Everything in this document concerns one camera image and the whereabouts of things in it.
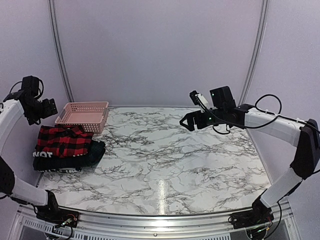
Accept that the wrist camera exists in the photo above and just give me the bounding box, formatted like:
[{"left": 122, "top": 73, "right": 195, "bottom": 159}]
[
  {"left": 188, "top": 86, "right": 237, "bottom": 111},
  {"left": 20, "top": 75, "right": 44, "bottom": 100}
]

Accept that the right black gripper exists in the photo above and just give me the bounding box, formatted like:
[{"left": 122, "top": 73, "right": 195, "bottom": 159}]
[{"left": 179, "top": 107, "right": 226, "bottom": 132}]

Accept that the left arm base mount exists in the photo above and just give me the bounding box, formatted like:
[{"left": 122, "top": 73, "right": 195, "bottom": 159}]
[{"left": 33, "top": 190, "right": 80, "bottom": 228}]

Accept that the pink plastic laundry basket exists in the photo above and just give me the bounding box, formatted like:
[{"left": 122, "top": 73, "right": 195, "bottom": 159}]
[{"left": 54, "top": 101, "right": 109, "bottom": 134}]

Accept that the dark green plaid garment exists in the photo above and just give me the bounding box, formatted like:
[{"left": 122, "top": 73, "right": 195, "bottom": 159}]
[{"left": 33, "top": 140, "right": 106, "bottom": 172}]

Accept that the left aluminium corner post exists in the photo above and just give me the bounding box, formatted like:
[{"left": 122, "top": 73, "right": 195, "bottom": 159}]
[{"left": 47, "top": 0, "right": 75, "bottom": 102}]

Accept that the red black plaid garment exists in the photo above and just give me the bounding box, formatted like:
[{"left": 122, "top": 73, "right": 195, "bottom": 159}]
[{"left": 32, "top": 125, "right": 94, "bottom": 159}]

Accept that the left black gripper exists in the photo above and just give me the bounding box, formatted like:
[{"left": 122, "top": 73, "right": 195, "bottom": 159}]
[{"left": 25, "top": 98, "right": 57, "bottom": 126}]

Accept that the aluminium front frame rail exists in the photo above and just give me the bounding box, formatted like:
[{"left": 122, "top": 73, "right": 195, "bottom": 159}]
[{"left": 7, "top": 201, "right": 302, "bottom": 240}]

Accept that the right aluminium corner post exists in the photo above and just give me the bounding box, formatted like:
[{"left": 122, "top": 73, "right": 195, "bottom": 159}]
[{"left": 238, "top": 0, "right": 270, "bottom": 105}]

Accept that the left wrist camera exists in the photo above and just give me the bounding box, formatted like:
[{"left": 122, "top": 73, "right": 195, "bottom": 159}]
[{"left": 20, "top": 75, "right": 44, "bottom": 100}]

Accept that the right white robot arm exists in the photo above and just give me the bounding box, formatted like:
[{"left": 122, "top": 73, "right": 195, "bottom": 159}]
[{"left": 179, "top": 104, "right": 320, "bottom": 224}]

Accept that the folded striped garment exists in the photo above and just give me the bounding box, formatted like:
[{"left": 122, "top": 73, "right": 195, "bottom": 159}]
[{"left": 39, "top": 167, "right": 82, "bottom": 174}]

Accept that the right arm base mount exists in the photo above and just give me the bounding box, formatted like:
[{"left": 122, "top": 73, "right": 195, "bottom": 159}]
[{"left": 228, "top": 196, "right": 275, "bottom": 229}]

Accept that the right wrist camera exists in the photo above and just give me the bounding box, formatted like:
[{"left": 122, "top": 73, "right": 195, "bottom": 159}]
[{"left": 188, "top": 86, "right": 237, "bottom": 111}]

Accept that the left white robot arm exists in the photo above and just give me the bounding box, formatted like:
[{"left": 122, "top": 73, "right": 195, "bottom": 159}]
[{"left": 0, "top": 99, "right": 64, "bottom": 223}]

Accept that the aluminium corner post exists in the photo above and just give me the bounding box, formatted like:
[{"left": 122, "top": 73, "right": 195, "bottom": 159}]
[
  {"left": 47, "top": 0, "right": 75, "bottom": 102},
  {"left": 238, "top": 0, "right": 270, "bottom": 105}
]

